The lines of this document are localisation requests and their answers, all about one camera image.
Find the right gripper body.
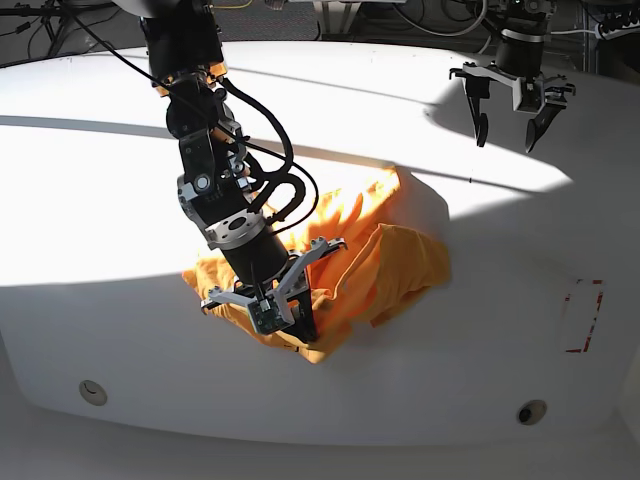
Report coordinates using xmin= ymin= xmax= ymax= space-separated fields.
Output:
xmin=201 ymin=227 xmax=347 ymax=330

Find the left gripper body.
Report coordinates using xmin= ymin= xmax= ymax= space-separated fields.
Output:
xmin=449 ymin=62 xmax=576 ymax=113

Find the left table grommet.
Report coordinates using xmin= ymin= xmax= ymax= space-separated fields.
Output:
xmin=79 ymin=380 xmax=108 ymax=407

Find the aluminium frame profile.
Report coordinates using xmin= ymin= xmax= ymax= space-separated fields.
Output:
xmin=312 ymin=1 xmax=361 ymax=35

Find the white power strip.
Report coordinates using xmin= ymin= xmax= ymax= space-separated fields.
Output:
xmin=595 ymin=7 xmax=640 ymax=40

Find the orange T-shirt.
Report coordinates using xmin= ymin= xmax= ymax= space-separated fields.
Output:
xmin=210 ymin=167 xmax=451 ymax=364

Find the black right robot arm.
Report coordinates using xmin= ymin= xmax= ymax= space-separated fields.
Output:
xmin=118 ymin=1 xmax=345 ymax=344

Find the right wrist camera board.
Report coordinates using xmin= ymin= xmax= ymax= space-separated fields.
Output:
xmin=247 ymin=297 xmax=294 ymax=335

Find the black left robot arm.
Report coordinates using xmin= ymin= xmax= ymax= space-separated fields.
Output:
xmin=449 ymin=1 xmax=576 ymax=152

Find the right table grommet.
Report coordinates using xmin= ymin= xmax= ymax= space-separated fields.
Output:
xmin=516 ymin=399 xmax=547 ymax=426

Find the red tape rectangle marking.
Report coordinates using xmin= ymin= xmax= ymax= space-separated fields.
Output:
xmin=560 ymin=279 xmax=604 ymax=354

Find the table grommet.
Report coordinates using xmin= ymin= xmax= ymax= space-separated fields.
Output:
xmin=79 ymin=380 xmax=108 ymax=407
xmin=516 ymin=399 xmax=547 ymax=426

